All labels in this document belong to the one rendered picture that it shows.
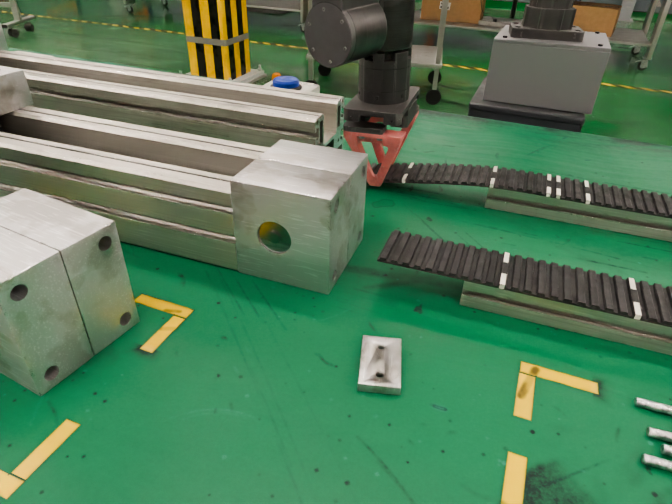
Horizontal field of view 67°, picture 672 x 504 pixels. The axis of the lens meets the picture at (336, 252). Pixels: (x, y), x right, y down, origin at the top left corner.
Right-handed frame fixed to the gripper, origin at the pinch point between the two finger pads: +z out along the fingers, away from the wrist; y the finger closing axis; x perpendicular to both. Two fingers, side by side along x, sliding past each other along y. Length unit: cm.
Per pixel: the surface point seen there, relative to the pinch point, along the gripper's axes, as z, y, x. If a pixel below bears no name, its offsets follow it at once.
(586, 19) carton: 56, -470, 63
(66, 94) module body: -6.4, 2.5, -44.0
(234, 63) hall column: 63, -273, -177
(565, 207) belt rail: 0.6, 2.0, 21.5
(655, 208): -0.5, 1.5, 30.0
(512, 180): -1.4, 0.9, 15.5
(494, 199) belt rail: 0.9, 1.7, 13.9
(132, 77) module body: -7.6, -3.5, -37.4
